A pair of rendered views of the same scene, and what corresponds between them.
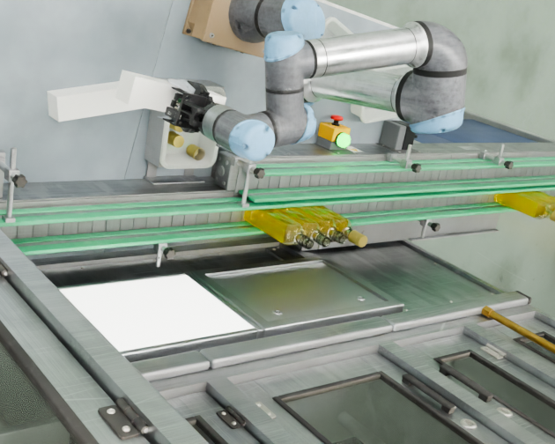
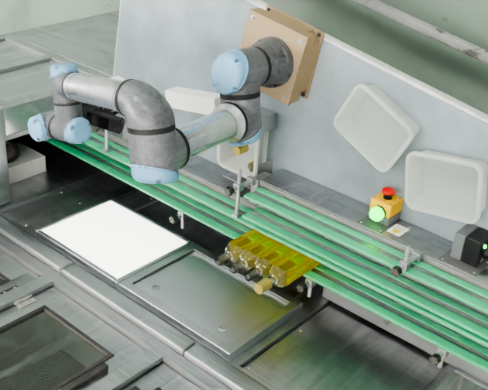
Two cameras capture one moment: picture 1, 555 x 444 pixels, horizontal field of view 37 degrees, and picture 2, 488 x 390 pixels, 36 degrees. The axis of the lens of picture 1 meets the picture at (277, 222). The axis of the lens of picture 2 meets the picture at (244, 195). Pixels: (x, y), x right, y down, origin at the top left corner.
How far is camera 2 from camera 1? 2.70 m
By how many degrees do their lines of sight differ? 72
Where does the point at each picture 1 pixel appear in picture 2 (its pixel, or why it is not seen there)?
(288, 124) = (55, 125)
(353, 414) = (40, 343)
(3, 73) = (156, 68)
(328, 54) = (67, 84)
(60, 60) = (183, 68)
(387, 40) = (99, 86)
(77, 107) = (175, 100)
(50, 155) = not seen: hidden behind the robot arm
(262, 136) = (33, 125)
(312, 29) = (225, 80)
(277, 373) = (81, 305)
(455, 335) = not seen: outside the picture
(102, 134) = not seen: hidden behind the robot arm
